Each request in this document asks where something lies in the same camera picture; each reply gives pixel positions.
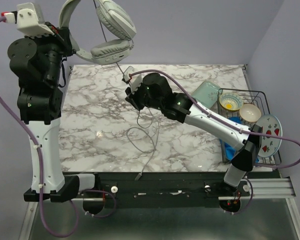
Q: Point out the aluminium frame rail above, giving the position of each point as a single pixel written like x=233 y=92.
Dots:
x=272 y=188

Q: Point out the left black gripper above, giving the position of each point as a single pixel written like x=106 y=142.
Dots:
x=60 y=36

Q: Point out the strawberry pattern plate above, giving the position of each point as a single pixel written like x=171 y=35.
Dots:
x=270 y=125

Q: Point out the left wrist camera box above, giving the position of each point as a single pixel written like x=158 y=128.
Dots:
x=30 y=21

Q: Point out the teal divided tray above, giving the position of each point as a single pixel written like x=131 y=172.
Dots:
x=206 y=93

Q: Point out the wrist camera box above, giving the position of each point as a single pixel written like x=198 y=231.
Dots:
x=132 y=79
x=30 y=21

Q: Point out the grey over-ear headphones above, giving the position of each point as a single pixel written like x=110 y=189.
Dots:
x=118 y=31

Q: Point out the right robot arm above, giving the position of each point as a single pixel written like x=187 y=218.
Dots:
x=153 y=91

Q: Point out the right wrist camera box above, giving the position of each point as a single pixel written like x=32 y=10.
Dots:
x=132 y=79

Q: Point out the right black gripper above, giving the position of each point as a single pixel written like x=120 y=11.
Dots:
x=132 y=97

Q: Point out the yellow blue patterned bowl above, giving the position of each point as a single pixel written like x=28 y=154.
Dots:
x=231 y=101

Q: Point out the black wire dish rack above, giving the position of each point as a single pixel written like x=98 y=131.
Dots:
x=257 y=98

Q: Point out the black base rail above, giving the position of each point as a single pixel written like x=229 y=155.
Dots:
x=162 y=190

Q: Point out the cream bowl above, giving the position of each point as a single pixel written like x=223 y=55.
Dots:
x=250 y=113

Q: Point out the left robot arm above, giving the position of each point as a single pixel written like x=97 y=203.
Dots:
x=38 y=62

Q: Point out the blue cloth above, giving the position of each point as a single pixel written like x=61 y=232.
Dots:
x=229 y=151

